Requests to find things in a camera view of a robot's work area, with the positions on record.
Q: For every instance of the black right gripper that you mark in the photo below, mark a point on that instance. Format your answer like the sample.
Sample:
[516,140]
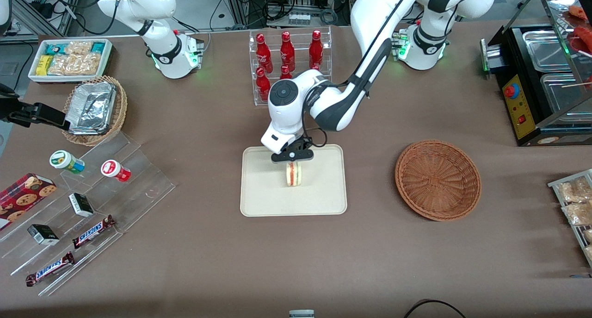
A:
[18,113]

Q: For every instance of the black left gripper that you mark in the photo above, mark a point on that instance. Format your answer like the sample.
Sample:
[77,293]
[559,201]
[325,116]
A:
[301,145]

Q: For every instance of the triangular sandwich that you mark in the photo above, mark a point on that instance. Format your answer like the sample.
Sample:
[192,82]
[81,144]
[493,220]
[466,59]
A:
[294,177]

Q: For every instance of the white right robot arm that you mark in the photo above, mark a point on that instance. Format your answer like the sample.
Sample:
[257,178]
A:
[162,12]

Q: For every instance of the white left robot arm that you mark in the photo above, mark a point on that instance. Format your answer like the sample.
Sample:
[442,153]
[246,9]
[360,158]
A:
[370,31]

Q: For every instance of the beige plastic tray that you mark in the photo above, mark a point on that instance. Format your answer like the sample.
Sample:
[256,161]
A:
[259,193]

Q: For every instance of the light wicker basket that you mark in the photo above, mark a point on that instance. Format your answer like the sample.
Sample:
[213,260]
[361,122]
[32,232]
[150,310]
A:
[121,109]

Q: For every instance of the brown wicker basket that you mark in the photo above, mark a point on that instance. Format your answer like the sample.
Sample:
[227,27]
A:
[437,181]

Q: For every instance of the tray of packaged pastries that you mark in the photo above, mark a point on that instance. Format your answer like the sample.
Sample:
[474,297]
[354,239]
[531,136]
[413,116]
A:
[555,184]

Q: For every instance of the stack of foil containers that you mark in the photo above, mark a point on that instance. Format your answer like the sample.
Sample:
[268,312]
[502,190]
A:
[91,107]

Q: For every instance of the white plastic snack bin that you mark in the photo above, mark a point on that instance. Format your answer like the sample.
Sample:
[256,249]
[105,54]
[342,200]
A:
[32,75]

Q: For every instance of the green lid cup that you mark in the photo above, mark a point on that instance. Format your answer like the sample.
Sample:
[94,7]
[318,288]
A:
[62,160]

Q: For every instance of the yellow snack pack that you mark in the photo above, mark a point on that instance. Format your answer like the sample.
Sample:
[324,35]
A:
[44,65]

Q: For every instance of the large clear cracker bag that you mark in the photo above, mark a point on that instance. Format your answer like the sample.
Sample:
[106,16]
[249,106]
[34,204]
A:
[76,65]

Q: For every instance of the teal snack pack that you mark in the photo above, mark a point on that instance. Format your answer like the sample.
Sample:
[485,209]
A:
[98,47]
[55,48]

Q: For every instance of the small clear cracker bag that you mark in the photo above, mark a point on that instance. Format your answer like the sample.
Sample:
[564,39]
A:
[78,47]

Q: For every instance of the red lid cup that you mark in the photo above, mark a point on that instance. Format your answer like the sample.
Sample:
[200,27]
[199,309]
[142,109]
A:
[112,169]

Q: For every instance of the red cookie box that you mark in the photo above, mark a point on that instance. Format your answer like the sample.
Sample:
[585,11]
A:
[23,197]

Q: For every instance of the clear acrylic bottle rack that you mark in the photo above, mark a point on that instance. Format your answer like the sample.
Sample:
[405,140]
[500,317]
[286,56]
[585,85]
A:
[253,77]

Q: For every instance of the small black box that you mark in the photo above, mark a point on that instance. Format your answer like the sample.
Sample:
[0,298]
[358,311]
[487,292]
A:
[43,234]
[81,205]

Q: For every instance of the clear acrylic stepped display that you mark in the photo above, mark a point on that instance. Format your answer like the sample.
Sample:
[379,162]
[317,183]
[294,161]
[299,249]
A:
[138,188]

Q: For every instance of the snickers bar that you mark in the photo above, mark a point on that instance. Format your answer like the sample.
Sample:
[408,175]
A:
[48,269]
[92,231]

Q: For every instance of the grey power strip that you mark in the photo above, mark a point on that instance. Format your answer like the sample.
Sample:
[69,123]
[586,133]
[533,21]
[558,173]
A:
[299,18]

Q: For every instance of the small grey device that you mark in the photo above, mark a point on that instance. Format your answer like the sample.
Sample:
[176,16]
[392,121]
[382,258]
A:
[301,314]

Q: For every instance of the black food warmer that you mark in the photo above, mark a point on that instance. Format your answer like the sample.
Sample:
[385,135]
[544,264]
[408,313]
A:
[522,109]

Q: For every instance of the steel food pan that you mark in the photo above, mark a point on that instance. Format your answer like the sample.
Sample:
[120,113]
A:
[548,52]
[562,93]

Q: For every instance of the clear bag of pastry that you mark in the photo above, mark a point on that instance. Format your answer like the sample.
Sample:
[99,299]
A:
[588,253]
[573,190]
[588,235]
[578,214]

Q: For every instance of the red sausage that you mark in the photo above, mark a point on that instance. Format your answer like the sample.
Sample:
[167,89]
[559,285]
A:
[579,12]
[583,40]

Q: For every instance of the aluminium frame rack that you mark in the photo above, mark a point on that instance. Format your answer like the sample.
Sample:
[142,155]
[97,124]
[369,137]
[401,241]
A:
[69,3]

